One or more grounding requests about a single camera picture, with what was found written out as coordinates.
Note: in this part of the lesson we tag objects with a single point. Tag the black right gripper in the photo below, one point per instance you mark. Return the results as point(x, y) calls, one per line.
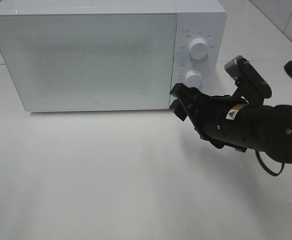
point(217, 119)

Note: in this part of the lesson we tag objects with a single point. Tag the white microwave knob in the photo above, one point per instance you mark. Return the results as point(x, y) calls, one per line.
point(193, 79)
point(198, 48)

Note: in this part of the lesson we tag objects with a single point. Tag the white microwave door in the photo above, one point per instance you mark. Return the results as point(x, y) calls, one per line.
point(90, 62)

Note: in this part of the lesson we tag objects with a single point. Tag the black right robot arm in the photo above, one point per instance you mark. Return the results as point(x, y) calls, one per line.
point(270, 129)

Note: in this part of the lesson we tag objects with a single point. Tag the white microwave oven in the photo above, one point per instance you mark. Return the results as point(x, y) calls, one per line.
point(194, 18)

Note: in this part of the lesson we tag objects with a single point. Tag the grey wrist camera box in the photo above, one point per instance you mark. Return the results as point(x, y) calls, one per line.
point(250, 84)

